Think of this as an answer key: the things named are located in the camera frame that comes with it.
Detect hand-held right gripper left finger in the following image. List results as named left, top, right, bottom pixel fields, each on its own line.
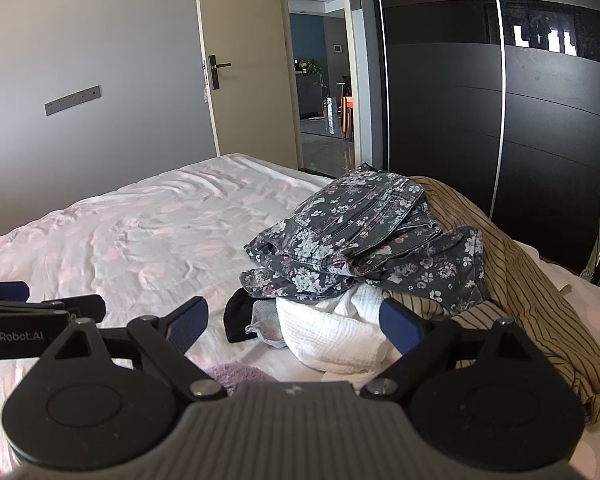
left=40, top=296, right=228, bottom=402

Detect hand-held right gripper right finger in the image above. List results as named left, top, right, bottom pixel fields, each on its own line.
left=357, top=298, right=537, bottom=403

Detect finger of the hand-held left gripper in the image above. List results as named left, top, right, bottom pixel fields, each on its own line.
left=0, top=281, right=31, bottom=303
left=30, top=293, right=107, bottom=322

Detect dark floral pants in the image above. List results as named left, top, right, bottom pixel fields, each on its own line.
left=239, top=162, right=491, bottom=316

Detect black cloth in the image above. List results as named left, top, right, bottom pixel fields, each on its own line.
left=223, top=287, right=261, bottom=345

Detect purple fleece robe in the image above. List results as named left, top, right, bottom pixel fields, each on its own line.
left=202, top=364, right=277, bottom=394

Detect grey cloth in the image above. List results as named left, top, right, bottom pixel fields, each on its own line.
left=245, top=299, right=288, bottom=351

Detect white textured garment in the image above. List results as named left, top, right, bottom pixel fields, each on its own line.
left=275, top=287, right=406, bottom=376

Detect beige striped shirt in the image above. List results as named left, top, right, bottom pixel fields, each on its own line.
left=410, top=175, right=600, bottom=426

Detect black wardrobe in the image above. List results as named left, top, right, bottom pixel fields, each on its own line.
left=367, top=0, right=600, bottom=276

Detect orange chair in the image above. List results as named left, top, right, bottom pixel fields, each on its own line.
left=341, top=94, right=356, bottom=141

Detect dark sideboard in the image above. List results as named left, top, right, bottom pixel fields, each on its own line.
left=296, top=71, right=328, bottom=118

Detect cream door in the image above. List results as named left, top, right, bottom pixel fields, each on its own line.
left=194, top=0, right=305, bottom=171

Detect grey wall switch panel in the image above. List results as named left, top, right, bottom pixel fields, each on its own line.
left=44, top=85, right=102, bottom=116

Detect dark door handle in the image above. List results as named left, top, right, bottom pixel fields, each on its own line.
left=207, top=54, right=232, bottom=91

